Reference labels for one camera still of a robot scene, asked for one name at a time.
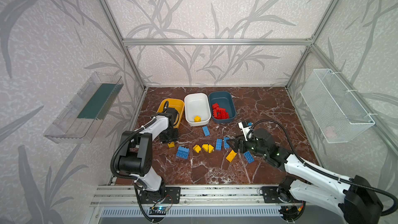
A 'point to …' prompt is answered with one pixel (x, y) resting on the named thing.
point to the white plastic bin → (197, 109)
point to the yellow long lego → (231, 155)
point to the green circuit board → (160, 210)
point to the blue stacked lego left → (183, 152)
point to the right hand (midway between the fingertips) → (231, 134)
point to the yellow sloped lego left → (197, 148)
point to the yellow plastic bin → (178, 104)
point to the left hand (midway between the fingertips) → (174, 135)
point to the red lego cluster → (219, 113)
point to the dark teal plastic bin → (224, 99)
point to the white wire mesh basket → (340, 114)
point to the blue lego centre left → (218, 144)
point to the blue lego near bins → (206, 130)
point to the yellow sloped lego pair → (208, 148)
